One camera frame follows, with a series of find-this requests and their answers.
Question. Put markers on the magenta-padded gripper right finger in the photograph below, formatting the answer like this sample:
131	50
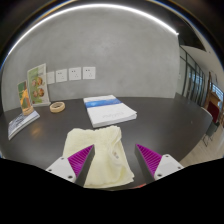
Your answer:
163	166

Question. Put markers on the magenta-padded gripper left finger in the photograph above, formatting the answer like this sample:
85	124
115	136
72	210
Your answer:
66	168

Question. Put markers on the cream terry towel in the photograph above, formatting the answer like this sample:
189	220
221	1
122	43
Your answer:
106	160

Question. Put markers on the beige tape roll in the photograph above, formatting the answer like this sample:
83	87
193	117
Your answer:
52	108

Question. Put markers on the dark chair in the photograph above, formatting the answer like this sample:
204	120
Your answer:
211	128

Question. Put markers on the grey cover magazine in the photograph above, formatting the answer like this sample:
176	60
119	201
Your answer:
21	123

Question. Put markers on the white book with blue band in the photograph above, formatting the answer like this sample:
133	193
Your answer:
110	115

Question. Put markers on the orange sign on wooden stand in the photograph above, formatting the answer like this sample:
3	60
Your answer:
24	95

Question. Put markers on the green acrylic menu stand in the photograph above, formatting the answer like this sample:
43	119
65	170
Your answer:
38	83

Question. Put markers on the white ceiling light strip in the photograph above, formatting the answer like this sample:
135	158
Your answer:
93	6

